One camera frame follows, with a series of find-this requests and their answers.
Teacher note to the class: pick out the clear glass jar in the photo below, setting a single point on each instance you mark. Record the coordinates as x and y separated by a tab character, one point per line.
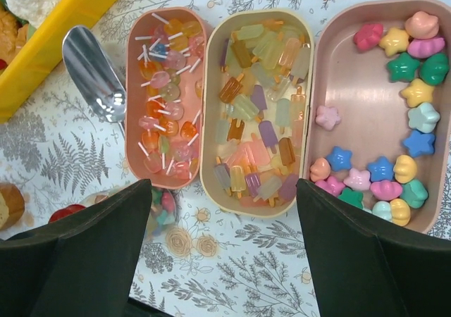
162	212

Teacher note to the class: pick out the yellow plastic basket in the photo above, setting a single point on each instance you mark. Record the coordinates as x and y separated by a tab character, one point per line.
43	51

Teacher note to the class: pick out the red jar lid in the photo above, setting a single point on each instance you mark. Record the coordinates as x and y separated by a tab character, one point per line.
62	213

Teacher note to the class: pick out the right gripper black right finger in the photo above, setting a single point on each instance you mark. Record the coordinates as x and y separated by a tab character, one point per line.
363	265

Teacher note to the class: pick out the metal scoop spoon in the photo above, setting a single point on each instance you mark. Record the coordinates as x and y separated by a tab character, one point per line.
95	76

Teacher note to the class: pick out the tray of pale jelly candies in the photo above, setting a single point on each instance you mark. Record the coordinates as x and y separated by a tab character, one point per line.
257	86

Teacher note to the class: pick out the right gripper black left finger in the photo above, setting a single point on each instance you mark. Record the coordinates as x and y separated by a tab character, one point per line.
80	265

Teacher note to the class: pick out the tray of star candies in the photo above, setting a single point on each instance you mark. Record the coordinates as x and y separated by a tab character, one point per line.
353	104

